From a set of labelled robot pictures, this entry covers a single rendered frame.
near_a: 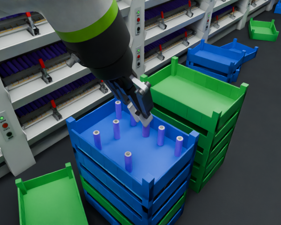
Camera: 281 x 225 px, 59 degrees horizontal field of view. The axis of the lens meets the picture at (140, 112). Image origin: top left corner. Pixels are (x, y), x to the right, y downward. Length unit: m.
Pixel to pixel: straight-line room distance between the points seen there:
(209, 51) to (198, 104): 0.96
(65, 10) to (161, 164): 0.47
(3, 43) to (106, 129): 0.42
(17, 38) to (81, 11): 0.63
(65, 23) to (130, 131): 0.48
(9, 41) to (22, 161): 0.48
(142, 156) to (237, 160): 0.58
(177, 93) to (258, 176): 0.49
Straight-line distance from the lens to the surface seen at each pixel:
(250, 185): 1.10
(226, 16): 2.28
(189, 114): 0.79
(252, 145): 1.26
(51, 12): 0.32
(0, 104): 0.95
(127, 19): 1.21
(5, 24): 0.95
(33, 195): 1.07
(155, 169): 0.65
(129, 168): 0.63
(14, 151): 1.08
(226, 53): 1.76
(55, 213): 1.00
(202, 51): 1.79
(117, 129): 0.70
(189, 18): 1.63
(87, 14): 0.32
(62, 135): 1.22
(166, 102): 0.82
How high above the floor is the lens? 0.84
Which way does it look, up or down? 40 degrees down
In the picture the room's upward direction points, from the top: straight up
